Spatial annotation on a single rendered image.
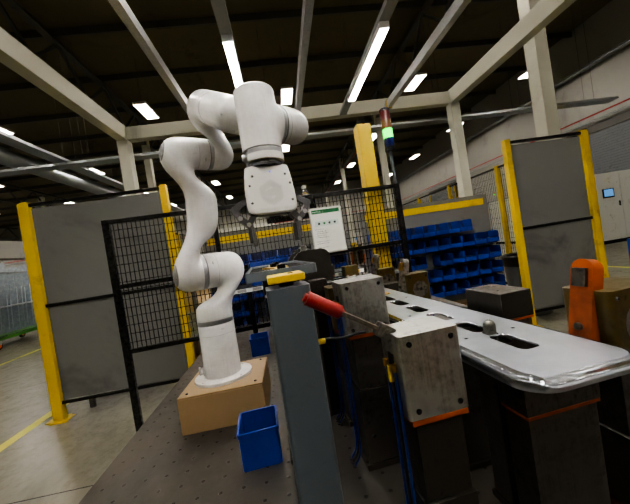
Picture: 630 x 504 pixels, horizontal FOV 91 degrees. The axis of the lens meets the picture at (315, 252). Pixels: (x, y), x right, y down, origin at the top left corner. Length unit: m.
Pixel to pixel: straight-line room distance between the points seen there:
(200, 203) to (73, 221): 2.61
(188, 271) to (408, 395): 0.78
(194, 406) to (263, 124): 0.82
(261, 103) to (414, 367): 0.54
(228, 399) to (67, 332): 2.76
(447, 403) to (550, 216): 3.77
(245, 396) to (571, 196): 3.96
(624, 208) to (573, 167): 8.08
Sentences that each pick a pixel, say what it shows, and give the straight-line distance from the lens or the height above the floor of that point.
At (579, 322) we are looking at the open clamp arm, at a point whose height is 1.01.
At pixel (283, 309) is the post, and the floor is 1.11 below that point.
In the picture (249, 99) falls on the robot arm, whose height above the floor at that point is 1.50.
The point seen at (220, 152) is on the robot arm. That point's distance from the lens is 1.09.
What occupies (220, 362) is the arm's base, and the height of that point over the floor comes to 0.87.
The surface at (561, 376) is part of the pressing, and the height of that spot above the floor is 1.00.
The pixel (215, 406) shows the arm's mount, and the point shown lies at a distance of 1.09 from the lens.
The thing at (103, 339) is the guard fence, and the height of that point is 0.66.
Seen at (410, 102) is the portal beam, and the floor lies 3.36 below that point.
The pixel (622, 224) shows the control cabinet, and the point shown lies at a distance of 12.37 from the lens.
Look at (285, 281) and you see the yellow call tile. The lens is 0.49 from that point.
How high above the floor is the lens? 1.20
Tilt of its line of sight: 1 degrees down
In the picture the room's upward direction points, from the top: 9 degrees counter-clockwise
